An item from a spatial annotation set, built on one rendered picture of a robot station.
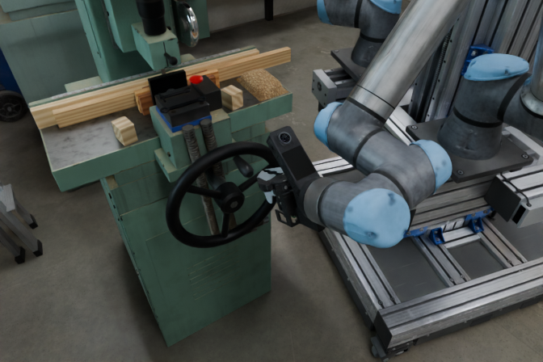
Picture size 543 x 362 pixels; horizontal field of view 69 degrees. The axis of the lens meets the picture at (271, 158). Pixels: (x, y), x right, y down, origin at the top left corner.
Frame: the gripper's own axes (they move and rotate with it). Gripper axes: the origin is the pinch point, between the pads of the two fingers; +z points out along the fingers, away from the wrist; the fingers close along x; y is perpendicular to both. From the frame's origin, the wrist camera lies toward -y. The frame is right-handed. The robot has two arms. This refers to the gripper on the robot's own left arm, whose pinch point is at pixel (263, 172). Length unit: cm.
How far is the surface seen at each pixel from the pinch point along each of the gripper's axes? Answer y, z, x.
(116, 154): -10.2, 21.4, -23.5
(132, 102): -20.0, 33.6, -14.9
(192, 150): -7.2, 10.3, -9.8
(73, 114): -21.0, 33.1, -28.4
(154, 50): -29.9, 23.3, -7.8
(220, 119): -11.6, 9.9, -2.0
